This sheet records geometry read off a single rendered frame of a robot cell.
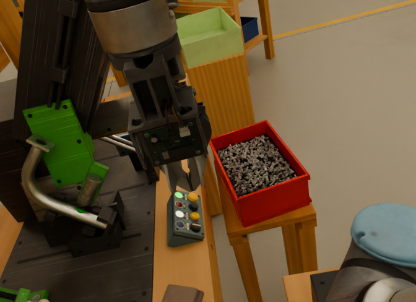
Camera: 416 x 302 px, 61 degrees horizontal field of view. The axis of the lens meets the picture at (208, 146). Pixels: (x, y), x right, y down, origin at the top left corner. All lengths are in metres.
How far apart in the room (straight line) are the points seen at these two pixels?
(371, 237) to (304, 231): 0.60
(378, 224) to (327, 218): 1.56
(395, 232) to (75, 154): 0.71
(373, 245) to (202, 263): 0.46
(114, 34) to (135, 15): 0.03
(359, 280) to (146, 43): 0.38
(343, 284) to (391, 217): 0.12
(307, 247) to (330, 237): 0.85
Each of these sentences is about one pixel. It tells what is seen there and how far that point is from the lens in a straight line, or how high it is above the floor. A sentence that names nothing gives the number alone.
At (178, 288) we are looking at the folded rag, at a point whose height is 0.93.
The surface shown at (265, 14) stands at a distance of 3.69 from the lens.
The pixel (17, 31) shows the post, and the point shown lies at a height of 1.29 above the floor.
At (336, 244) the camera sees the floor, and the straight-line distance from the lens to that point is 2.00.
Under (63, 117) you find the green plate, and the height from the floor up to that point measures 1.24.
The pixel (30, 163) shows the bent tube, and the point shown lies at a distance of 0.94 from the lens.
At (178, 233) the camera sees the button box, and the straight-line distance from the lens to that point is 0.89.
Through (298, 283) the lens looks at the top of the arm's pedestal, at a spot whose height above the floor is 0.85.
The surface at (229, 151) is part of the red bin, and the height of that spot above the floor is 0.88.
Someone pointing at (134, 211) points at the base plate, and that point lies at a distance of 1.07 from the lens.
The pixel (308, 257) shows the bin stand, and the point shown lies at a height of 0.59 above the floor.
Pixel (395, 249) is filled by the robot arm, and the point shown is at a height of 1.18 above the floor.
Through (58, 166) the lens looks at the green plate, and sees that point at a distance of 0.96.
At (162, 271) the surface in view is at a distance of 0.90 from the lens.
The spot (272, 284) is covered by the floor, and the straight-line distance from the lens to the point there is 1.88.
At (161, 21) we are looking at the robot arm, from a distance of 0.33.
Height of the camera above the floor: 1.60
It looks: 36 degrees down
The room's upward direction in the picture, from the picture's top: 16 degrees counter-clockwise
